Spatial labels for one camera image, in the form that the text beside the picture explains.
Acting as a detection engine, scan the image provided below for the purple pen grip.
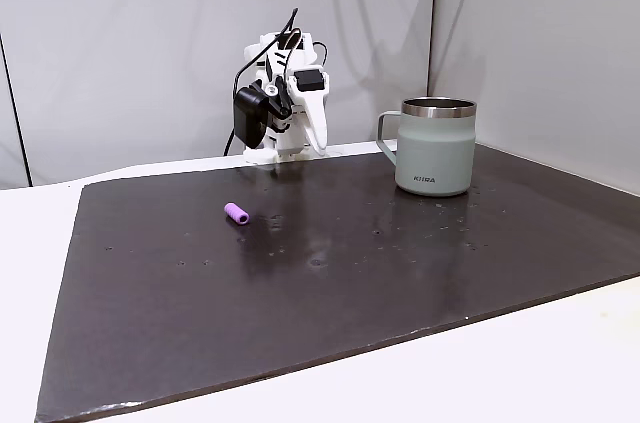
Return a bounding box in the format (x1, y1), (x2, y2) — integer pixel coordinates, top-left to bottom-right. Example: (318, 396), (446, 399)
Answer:
(222, 201), (251, 227)

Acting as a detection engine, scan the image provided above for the grey-green steel mug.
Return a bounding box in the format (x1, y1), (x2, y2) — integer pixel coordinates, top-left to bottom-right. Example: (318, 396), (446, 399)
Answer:
(376, 97), (478, 198)

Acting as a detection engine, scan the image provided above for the dark brown table mat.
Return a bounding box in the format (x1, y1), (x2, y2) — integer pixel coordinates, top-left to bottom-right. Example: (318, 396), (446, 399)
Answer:
(33, 141), (640, 423)

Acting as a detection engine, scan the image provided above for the black camera box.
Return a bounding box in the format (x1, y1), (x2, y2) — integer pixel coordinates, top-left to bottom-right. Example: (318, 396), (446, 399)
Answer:
(233, 84), (274, 150)

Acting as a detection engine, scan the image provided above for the black cable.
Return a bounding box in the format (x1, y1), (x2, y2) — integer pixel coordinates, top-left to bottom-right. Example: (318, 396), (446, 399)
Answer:
(221, 6), (329, 156)

